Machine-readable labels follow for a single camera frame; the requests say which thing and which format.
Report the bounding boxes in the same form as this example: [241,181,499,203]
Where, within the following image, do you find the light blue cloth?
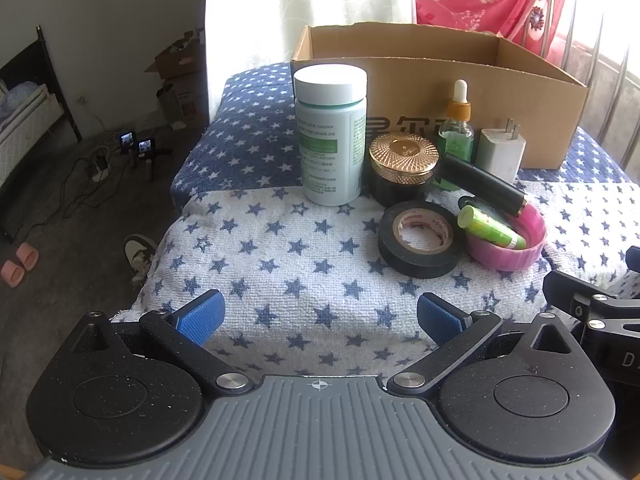
[7,84,42,112]

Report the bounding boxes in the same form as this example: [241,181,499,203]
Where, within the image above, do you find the white sneaker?
[123,234,160,289]

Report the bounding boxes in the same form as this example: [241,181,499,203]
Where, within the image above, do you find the pink plastic lid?
[459,195,547,272]

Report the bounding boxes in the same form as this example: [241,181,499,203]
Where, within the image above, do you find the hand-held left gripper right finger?
[387,292,584,397]

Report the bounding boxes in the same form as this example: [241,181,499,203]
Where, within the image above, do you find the green dropper bottle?
[434,80,475,191]

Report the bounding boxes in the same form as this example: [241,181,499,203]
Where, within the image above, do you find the white mattress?
[0,82,63,187]

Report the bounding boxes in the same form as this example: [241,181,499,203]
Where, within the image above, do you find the metal window railing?
[520,0,640,171]

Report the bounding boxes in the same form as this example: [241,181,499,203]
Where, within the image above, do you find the pink slipper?
[15,242,41,272]
[0,260,26,289]

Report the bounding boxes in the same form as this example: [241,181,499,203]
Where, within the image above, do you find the black tape roll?
[377,200,463,279]

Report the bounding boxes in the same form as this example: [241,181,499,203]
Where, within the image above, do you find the black bed frame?
[0,25,83,143]

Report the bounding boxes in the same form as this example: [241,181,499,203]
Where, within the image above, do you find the white bottle with green label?
[293,65,368,207]

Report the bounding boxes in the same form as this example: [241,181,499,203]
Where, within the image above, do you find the black jar with gold lid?
[369,132,441,208]

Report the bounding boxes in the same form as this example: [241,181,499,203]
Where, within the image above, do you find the white charger plug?
[475,117,528,185]

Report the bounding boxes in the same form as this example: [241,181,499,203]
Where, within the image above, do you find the black lipstick tube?
[440,154,528,218]

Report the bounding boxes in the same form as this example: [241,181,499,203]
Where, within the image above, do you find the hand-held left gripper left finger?
[69,289,253,397]

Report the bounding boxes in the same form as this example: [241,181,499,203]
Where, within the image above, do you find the star-print blue white blanket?
[110,62,640,381]

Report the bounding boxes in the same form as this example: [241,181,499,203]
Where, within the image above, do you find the small camera on tripod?
[117,131,137,167]
[137,137,173,181]

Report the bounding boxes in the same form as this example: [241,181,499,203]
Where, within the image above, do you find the cardboard box with open flaps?
[145,30,207,81]

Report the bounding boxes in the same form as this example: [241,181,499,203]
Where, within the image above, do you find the green lip balm tube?
[457,205,528,251]

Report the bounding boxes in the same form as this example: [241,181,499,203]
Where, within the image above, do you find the black floor cables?
[0,127,132,247]

